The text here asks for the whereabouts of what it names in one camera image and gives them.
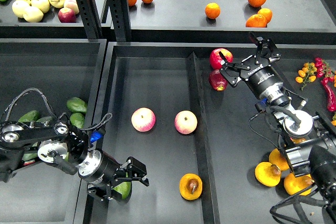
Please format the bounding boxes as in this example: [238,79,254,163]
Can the pale yellow apple front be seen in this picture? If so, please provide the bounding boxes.
[23,6,44,23]

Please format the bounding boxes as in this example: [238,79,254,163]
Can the bright red apple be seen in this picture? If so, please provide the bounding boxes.
[209,48,233,70]

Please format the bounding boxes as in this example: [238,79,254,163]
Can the black shelf post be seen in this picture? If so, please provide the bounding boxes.
[76,0,103,39]
[107,0,132,42]

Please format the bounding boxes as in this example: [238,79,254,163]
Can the yellow pear in pile bottom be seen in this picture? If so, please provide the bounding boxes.
[283,173,313,195]

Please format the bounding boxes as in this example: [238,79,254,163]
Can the yellow pear in pile upper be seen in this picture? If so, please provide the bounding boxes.
[268,148,289,171]

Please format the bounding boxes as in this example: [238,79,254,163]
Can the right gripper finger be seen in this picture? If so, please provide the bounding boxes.
[219,52,251,88]
[249,32,281,64]

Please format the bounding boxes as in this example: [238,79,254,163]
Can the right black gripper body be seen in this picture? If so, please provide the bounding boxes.
[240,55,283,100]

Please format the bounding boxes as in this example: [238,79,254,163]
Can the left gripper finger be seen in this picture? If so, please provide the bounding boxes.
[126,156,149,187]
[87,186,122,201]

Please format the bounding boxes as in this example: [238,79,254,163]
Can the pink apple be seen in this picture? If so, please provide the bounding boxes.
[131,108,156,132]
[174,110,197,135]

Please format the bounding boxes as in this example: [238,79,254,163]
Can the black shelf post left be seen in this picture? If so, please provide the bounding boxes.
[76,0,103,39]

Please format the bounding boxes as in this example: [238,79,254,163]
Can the dark green avocado upper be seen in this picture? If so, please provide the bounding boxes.
[18,110,40,123]

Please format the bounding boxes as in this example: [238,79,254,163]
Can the red cherry tomato bunch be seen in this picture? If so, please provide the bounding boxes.
[314,57,335,83]

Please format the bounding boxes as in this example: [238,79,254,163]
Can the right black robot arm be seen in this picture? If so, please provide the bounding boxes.
[219,33,335,223]

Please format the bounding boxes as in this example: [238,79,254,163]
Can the orange on shelf right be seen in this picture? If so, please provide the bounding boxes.
[257,8,273,23]

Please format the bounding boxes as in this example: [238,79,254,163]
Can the green avocado in pile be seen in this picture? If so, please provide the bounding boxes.
[70,112,85,129]

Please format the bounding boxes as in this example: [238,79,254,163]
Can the pale yellow apple middle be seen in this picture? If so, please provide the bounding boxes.
[31,0,50,14]

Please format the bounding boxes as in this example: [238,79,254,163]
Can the black shelf post right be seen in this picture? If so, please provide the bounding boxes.
[107,0,132,42]

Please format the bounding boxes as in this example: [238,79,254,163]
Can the pink peach on shelf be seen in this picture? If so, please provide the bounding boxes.
[64,0,79,15]

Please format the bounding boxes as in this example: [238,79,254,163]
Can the red chili pepper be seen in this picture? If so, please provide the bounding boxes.
[321,78,335,112]

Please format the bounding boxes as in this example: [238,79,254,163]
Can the pink apple left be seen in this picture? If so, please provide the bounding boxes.
[131,108,156,132]

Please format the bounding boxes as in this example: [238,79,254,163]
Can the yellow apple with stem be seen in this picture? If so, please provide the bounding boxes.
[49,0,65,9]

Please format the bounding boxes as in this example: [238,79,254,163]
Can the pink apple right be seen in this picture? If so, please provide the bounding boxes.
[174,110,197,135]

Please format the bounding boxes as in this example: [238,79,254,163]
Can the red apple on shelf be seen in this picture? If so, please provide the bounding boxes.
[58,7,76,23]

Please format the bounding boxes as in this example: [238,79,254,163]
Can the black tray divider centre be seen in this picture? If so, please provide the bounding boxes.
[185,52,221,223]

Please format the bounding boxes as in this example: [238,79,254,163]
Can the orange at shelf edge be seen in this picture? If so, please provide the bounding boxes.
[245,14,267,28]

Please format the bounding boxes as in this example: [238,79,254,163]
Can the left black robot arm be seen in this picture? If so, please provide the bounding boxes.
[1,88,149,201]

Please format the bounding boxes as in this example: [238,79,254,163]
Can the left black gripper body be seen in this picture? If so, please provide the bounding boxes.
[78,150,120,188]

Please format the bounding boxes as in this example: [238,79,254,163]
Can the dark red apple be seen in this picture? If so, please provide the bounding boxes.
[208,69,228,91]

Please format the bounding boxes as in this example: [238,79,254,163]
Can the orange cherry tomato bunch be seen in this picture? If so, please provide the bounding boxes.
[295,62,317,90]

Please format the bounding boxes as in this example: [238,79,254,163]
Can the orange on shelf middle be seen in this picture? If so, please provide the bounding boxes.
[205,3,221,19]

